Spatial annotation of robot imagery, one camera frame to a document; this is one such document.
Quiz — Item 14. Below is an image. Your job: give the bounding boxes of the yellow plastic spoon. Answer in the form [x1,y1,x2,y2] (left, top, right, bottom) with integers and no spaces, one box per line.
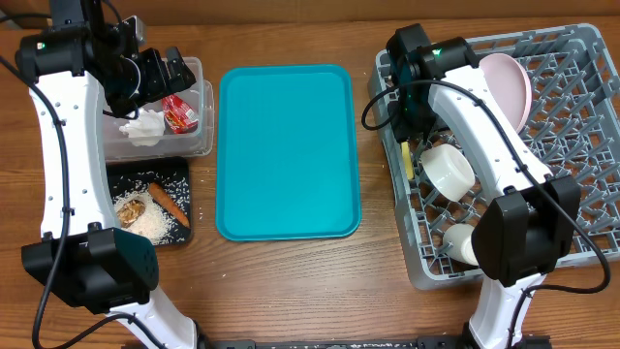
[400,142,415,181]

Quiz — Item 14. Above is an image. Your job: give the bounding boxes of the white napkin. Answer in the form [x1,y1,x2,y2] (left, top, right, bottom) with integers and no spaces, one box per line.
[119,109,166,146]

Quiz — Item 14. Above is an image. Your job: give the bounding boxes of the red snack wrapper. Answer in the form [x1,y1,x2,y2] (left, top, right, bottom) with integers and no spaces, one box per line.
[162,95,199,134]

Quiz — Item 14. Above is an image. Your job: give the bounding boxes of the small white bowl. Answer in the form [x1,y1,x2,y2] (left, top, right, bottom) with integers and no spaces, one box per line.
[419,143,476,202]

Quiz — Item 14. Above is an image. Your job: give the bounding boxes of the grey dishwasher rack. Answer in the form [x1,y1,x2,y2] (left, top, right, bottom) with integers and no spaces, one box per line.
[372,23,619,290]

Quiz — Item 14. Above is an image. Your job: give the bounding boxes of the large white plate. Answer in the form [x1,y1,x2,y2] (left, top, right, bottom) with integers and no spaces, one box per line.
[480,53,533,133]

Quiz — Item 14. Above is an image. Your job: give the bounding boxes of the brown sausage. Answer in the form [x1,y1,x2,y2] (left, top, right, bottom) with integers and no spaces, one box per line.
[147,182,191,229]

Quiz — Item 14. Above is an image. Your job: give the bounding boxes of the white cup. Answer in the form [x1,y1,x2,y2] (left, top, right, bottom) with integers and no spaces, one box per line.
[443,224,479,267]

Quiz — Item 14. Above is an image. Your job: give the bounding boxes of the brown food scraps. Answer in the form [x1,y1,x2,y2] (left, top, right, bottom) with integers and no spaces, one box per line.
[116,199,145,228]

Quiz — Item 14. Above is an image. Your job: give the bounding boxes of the white rice pile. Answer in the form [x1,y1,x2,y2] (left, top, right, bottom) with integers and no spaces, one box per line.
[108,170,192,246]

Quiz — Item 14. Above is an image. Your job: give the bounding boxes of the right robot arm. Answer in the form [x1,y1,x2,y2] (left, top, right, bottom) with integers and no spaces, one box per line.
[382,24,580,348]

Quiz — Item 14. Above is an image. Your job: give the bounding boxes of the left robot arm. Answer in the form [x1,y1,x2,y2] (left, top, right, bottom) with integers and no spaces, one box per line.
[10,0,209,348]

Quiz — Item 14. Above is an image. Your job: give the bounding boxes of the clear plastic storage bin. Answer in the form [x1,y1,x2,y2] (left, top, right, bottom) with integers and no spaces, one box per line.
[103,56,215,162]

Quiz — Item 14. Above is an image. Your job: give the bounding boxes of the black plastic tray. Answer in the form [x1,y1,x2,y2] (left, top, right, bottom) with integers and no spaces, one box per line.
[104,155,193,247]

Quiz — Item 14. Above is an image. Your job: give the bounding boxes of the teal serving tray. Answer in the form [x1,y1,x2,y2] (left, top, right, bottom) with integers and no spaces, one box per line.
[215,64,361,241]

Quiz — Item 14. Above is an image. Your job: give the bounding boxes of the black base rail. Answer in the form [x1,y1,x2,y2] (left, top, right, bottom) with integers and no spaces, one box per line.
[120,334,552,349]

